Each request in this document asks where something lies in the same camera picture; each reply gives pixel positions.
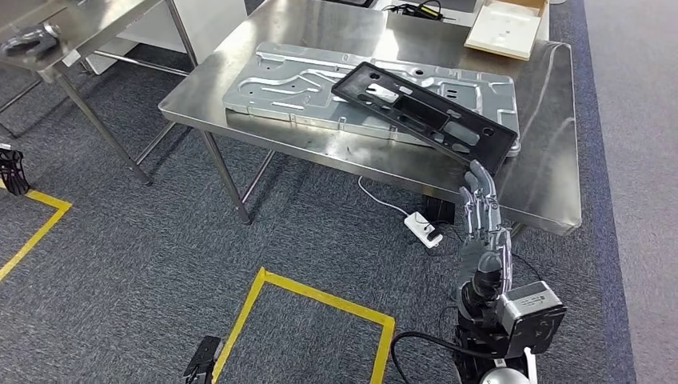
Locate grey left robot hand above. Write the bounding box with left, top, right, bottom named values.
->
left=182, top=335, right=224, bottom=384

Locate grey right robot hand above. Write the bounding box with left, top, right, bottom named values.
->
left=456, top=159, right=514, bottom=319

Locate black plastic plate holder part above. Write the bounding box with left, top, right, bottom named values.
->
left=330, top=61, right=519, bottom=177

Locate grey metal plate part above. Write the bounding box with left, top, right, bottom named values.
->
left=222, top=41, right=521, bottom=158

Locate steel workbench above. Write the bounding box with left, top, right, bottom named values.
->
left=158, top=0, right=583, bottom=237

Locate black robot hand part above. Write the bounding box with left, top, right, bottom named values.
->
left=0, top=23, right=62, bottom=59

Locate white power strip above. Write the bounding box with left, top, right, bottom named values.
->
left=403, top=211, right=444, bottom=249

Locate white foam insert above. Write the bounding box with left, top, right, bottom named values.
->
left=469, top=2, right=541, bottom=54

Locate white low table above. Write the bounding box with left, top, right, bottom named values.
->
left=370, top=0, right=478, bottom=27

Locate beige board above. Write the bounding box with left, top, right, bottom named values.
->
left=465, top=0, right=549, bottom=60

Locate black charger yellow label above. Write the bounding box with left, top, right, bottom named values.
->
left=405, top=1, right=457, bottom=22

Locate white cabinet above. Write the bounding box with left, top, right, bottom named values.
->
left=84, top=0, right=250, bottom=75

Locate small steel table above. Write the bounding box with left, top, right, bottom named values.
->
left=0, top=0, right=200, bottom=186

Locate black floor cable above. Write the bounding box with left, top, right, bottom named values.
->
left=509, top=252, right=544, bottom=282

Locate white power strip cord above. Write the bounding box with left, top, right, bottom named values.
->
left=357, top=176, right=412, bottom=218

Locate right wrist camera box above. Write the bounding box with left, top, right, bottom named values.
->
left=497, top=281, right=568, bottom=358

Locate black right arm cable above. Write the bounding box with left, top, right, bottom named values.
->
left=390, top=330, right=497, bottom=384

